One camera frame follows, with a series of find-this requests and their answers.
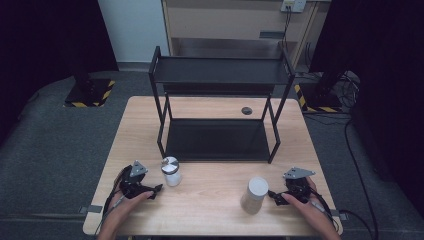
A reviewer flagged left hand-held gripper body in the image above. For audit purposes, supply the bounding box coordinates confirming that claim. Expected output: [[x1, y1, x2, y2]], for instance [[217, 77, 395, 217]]
[[119, 160, 158, 200]]

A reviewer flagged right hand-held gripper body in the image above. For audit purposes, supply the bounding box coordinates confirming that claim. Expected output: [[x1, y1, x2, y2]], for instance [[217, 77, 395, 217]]
[[283, 166, 316, 205]]

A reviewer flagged glass jar with silver lid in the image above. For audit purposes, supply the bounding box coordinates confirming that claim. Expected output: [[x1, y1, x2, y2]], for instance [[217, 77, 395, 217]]
[[160, 156, 183, 188]]

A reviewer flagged jar with white lid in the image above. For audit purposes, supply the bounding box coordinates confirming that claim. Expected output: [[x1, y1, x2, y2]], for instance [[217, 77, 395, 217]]
[[240, 176, 270, 215]]

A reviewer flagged black metal two-tier rack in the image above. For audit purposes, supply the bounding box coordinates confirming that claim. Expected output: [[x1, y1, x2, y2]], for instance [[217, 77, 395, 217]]
[[148, 45, 296, 165]]

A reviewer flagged person's left hand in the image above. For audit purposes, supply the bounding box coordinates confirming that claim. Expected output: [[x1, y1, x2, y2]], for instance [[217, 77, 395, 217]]
[[108, 165, 155, 224]]

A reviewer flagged person's right hand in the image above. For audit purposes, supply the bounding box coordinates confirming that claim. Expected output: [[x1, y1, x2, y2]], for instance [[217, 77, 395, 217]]
[[281, 176, 332, 232]]

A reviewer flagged grey tape piece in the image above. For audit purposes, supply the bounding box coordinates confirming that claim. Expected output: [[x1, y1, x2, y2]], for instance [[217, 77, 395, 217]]
[[79, 204, 104, 214], [333, 209, 350, 221]]

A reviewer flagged black stand with striped base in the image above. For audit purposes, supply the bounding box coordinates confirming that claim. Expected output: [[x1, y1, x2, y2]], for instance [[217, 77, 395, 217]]
[[63, 66, 117, 109], [293, 71, 344, 114]]

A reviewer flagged dark curtain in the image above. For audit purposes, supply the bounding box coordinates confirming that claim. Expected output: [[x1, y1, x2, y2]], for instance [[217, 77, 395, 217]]
[[309, 0, 424, 209], [0, 0, 120, 148]]

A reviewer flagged beige wooden cabinet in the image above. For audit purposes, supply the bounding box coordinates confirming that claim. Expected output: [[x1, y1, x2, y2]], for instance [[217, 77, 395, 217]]
[[161, 0, 332, 69]]

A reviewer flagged left hand-held gripper cable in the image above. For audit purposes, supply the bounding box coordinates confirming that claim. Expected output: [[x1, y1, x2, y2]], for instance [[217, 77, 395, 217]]
[[94, 166, 132, 237]]

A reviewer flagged hand-held gripper cable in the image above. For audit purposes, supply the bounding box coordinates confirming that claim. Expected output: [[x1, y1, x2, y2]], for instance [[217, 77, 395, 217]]
[[94, 166, 132, 237], [308, 185, 343, 233]]

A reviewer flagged right hand-held gripper cable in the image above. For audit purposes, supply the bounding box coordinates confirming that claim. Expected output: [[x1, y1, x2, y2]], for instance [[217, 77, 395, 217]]
[[308, 185, 343, 233]]

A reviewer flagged thin black floor cable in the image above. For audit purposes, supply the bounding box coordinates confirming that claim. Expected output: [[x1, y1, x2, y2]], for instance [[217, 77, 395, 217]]
[[338, 114, 380, 240]]

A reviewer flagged bundle of black cables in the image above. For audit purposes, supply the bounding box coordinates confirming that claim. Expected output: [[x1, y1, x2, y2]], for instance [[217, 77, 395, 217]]
[[334, 70, 362, 114]]

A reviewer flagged black cable from wall socket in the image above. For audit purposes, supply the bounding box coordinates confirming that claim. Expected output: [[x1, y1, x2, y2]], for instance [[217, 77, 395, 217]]
[[280, 6, 293, 53]]

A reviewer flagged white wall socket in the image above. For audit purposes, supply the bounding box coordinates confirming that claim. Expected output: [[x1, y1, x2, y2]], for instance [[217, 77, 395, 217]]
[[280, 0, 307, 14]]

